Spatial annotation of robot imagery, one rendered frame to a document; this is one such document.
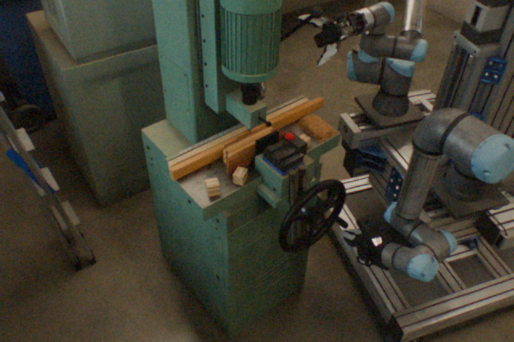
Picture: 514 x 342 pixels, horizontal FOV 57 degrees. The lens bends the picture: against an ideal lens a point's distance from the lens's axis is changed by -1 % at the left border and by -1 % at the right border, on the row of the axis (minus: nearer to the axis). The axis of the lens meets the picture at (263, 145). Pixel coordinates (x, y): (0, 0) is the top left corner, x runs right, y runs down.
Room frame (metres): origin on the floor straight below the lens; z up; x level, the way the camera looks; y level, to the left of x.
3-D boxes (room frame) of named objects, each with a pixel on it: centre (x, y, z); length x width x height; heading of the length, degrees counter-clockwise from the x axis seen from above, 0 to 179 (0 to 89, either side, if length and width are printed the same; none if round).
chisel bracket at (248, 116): (1.29, 0.06, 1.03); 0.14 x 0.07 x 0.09; 41
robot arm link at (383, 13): (1.46, -0.35, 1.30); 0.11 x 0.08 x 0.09; 130
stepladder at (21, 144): (1.39, 0.97, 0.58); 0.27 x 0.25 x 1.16; 128
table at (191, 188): (1.19, -0.02, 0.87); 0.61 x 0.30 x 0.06; 131
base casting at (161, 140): (1.37, 0.13, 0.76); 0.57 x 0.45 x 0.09; 41
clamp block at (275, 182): (1.13, -0.07, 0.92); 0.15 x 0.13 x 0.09; 131
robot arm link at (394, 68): (1.65, -0.52, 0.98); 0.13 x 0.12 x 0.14; 77
